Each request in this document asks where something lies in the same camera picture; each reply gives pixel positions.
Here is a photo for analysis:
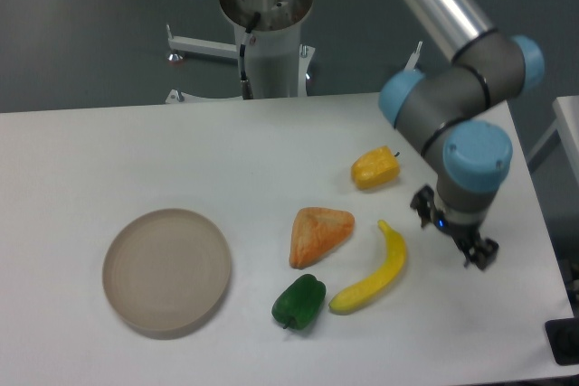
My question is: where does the yellow banana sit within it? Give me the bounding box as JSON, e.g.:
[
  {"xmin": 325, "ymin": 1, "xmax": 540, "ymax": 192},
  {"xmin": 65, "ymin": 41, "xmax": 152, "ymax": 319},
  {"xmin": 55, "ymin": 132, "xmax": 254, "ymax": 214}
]
[{"xmin": 328, "ymin": 220, "xmax": 408, "ymax": 315}]

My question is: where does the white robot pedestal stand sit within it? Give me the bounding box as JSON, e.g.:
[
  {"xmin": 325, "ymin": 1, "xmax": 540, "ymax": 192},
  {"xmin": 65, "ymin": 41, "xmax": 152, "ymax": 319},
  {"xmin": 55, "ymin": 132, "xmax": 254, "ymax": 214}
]
[{"xmin": 166, "ymin": 0, "xmax": 315, "ymax": 99}]

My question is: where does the white side table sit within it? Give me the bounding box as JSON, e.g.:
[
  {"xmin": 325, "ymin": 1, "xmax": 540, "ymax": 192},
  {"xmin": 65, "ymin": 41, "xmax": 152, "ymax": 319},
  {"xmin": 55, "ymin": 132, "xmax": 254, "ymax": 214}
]
[{"xmin": 527, "ymin": 96, "xmax": 578, "ymax": 176}]

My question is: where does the beige round plate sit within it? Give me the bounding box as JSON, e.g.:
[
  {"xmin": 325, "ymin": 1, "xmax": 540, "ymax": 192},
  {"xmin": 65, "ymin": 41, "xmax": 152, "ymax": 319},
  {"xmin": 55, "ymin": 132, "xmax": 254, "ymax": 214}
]
[{"xmin": 102, "ymin": 209, "xmax": 232, "ymax": 340}]

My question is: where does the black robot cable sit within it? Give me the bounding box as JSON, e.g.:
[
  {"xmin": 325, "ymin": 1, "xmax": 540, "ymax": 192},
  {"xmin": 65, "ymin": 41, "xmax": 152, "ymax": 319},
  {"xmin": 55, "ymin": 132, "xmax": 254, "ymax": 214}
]
[{"xmin": 237, "ymin": 11, "xmax": 261, "ymax": 101}]

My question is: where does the orange triangular bread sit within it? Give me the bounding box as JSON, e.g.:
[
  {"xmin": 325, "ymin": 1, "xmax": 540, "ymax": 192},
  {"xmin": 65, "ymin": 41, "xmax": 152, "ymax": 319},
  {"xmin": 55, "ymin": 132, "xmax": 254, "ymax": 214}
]
[{"xmin": 289, "ymin": 207, "xmax": 356, "ymax": 269}]

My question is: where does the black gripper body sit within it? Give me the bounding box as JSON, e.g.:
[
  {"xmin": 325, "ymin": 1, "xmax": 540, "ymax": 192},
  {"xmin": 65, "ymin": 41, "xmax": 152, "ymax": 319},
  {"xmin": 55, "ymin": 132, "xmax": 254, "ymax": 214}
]
[{"xmin": 432, "ymin": 208, "xmax": 482, "ymax": 240}]

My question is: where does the green bell pepper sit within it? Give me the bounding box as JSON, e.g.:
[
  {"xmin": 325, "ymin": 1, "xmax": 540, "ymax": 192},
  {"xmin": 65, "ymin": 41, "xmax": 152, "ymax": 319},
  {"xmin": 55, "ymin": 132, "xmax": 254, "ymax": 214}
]
[{"xmin": 271, "ymin": 274, "xmax": 327, "ymax": 330}]

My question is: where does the yellow bell pepper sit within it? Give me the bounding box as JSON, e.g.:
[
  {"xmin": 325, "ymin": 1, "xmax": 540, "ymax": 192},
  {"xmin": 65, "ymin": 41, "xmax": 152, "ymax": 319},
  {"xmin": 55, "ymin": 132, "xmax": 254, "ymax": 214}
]
[{"xmin": 350, "ymin": 146, "xmax": 401, "ymax": 190}]

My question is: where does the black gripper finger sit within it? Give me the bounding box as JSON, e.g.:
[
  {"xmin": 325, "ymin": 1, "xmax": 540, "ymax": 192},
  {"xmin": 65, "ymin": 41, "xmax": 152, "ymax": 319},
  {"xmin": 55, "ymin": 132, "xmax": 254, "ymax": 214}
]
[
  {"xmin": 410, "ymin": 184, "xmax": 441, "ymax": 228},
  {"xmin": 452, "ymin": 231, "xmax": 499, "ymax": 271}
]

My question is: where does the black device at table edge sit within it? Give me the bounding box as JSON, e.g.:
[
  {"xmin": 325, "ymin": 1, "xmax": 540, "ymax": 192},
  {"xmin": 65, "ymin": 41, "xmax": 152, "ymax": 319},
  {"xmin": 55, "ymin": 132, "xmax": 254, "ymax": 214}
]
[{"xmin": 545, "ymin": 317, "xmax": 578, "ymax": 366}]

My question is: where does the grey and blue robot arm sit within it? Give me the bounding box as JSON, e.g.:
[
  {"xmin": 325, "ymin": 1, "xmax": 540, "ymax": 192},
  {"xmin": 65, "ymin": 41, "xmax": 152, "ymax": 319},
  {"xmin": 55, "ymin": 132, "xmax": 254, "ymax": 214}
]
[{"xmin": 219, "ymin": 0, "xmax": 545, "ymax": 269}]

